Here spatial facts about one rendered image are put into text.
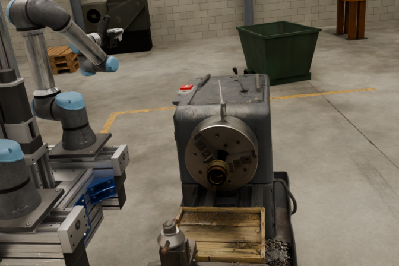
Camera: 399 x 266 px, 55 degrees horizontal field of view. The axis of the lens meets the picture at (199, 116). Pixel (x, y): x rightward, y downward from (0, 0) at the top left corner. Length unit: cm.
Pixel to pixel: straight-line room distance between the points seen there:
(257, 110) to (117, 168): 67
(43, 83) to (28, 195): 60
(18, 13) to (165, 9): 983
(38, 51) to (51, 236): 80
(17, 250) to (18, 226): 15
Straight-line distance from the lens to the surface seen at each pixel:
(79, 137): 174
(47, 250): 141
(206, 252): 147
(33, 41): 177
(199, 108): 177
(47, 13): 167
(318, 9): 1199
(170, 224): 112
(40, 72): 179
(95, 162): 176
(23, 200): 137
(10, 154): 132
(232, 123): 161
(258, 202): 174
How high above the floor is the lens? 183
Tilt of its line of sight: 21 degrees down
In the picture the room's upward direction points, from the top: 6 degrees counter-clockwise
